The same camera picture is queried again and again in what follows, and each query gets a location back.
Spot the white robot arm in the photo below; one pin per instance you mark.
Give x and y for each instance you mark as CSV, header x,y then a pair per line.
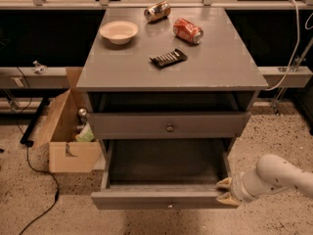
x,y
272,175

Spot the silver metal bottle top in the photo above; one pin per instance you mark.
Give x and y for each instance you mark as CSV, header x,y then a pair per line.
x,y
82,113

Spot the grey drawer cabinet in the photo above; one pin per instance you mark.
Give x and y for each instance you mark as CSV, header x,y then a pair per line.
x,y
219,75

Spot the green white bottle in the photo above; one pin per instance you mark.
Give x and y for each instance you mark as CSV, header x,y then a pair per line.
x,y
85,135

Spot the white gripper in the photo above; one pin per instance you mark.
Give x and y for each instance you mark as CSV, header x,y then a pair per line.
x,y
237,187

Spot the white bowl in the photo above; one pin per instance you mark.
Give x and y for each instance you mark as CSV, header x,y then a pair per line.
x,y
119,32

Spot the red soda can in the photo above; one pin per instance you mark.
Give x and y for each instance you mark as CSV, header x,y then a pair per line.
x,y
187,31

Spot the black metal floor bar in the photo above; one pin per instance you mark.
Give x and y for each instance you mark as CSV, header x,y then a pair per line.
x,y
25,137

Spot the gold soda can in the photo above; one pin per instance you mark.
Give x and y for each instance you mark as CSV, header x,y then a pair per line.
x,y
157,11

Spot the grey top drawer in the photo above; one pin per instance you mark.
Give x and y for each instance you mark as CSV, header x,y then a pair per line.
x,y
168,126

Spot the small clear plastic object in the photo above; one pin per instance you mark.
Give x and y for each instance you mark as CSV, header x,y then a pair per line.
x,y
39,68

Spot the grey drawer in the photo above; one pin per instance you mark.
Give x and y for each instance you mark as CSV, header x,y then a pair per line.
x,y
163,174
168,126

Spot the cardboard box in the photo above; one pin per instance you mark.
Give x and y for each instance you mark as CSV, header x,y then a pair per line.
x,y
60,128

